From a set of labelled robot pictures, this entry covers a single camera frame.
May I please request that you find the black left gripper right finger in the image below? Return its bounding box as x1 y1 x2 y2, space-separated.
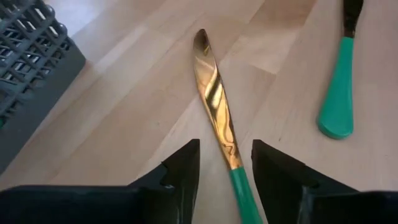
251 139 398 224

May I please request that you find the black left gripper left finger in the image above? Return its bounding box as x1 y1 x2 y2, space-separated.
0 139 201 224

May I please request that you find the grey mesh silverware caddy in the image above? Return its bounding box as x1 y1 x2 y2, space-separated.
0 0 87 175

